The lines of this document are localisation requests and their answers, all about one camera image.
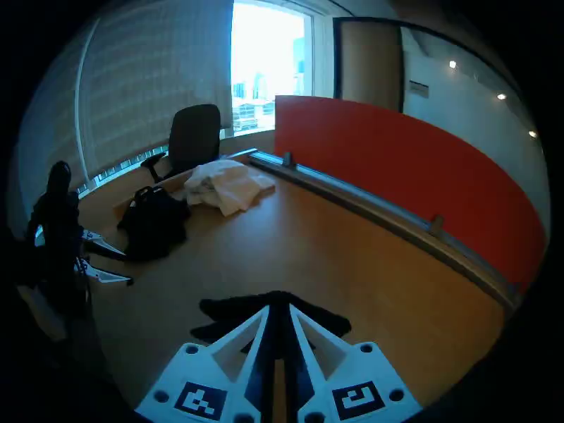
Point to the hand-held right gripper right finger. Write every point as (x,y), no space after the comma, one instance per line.
(352,374)

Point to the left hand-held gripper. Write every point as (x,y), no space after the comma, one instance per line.
(57,238)

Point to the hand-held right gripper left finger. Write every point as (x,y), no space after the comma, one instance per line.
(207,374)

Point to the black towel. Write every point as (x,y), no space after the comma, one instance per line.
(229,308)

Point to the heap of black towels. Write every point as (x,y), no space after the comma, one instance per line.
(154,222)

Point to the heap of white towels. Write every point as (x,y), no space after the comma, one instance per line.
(227,183)

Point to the black office chair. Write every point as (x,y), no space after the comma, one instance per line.
(189,141)

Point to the red desk screen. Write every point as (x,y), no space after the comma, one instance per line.
(396,176)

